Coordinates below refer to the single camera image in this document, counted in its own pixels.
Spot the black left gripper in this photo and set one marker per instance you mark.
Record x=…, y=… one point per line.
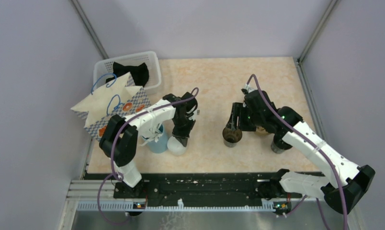
x=182, y=136

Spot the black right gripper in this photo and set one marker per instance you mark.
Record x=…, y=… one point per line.
x=238, y=110

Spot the stack of white lids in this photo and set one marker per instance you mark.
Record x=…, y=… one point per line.
x=175, y=147

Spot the single dark plastic cup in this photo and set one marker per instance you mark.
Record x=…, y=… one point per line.
x=231, y=137

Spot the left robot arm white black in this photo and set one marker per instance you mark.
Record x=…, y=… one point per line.
x=120, y=140

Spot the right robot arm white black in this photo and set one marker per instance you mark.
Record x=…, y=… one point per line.
x=342, y=183

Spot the brown pulp cup carrier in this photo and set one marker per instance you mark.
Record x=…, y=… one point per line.
x=261, y=131

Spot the blue straw holder cup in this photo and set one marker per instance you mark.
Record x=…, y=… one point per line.
x=157, y=144

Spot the black cloth in basket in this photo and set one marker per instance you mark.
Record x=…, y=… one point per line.
x=140, y=73

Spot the patterned paper gift bag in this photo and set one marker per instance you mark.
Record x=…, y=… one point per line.
x=119, y=96

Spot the white plastic basket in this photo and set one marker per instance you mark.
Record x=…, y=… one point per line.
x=103, y=70

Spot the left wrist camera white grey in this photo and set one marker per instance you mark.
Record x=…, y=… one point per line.
x=192, y=116

